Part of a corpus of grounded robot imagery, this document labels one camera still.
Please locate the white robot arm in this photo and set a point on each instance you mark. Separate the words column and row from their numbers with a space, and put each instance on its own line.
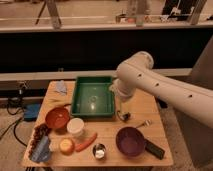
column 136, row 73

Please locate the green plastic tray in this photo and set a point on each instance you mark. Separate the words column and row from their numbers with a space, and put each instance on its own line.
column 92, row 97

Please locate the wooden table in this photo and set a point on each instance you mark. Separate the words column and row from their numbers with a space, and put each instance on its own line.
column 142, row 107

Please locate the light blue cloth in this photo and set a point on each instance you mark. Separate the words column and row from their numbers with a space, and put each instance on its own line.
column 61, row 87

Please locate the white plastic cup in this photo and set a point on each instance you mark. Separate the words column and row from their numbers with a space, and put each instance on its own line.
column 75, row 126

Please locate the orange bowl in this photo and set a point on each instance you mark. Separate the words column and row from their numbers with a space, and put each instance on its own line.
column 57, row 118

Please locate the purple bowl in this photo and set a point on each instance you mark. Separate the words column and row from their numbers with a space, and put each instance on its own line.
column 130, row 141

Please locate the orange carrot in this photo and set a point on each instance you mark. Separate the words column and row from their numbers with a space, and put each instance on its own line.
column 82, row 143

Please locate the small steel cup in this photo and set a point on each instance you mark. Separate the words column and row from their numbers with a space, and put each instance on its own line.
column 99, row 151

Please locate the yellow round fruit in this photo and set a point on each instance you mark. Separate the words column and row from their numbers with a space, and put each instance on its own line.
column 66, row 146

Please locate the blue box on floor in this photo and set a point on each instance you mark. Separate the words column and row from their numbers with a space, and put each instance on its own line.
column 31, row 112

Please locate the bunch of dark grapes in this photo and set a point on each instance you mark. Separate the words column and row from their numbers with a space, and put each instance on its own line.
column 39, row 132

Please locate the black rectangular block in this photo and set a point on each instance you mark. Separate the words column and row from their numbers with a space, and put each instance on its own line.
column 155, row 150

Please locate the blue crumpled bag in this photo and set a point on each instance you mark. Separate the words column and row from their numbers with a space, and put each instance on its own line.
column 42, row 151

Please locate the black handled brush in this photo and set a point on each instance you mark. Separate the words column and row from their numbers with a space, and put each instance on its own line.
column 123, row 116

